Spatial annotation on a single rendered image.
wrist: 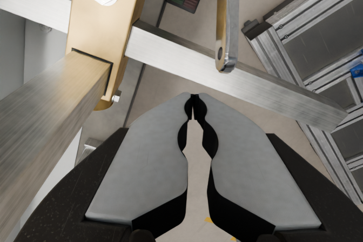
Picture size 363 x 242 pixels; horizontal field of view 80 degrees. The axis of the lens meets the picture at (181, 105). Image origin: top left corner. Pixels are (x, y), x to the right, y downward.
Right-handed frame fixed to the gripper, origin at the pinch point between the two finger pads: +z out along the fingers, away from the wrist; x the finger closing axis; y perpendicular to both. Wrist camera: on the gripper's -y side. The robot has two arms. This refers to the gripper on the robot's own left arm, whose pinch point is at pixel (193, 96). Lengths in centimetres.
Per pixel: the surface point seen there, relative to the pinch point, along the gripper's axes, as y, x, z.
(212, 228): 181, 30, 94
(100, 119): 19.3, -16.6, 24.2
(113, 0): -3.9, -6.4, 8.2
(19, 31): 4.5, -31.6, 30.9
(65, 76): 0.7, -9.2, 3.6
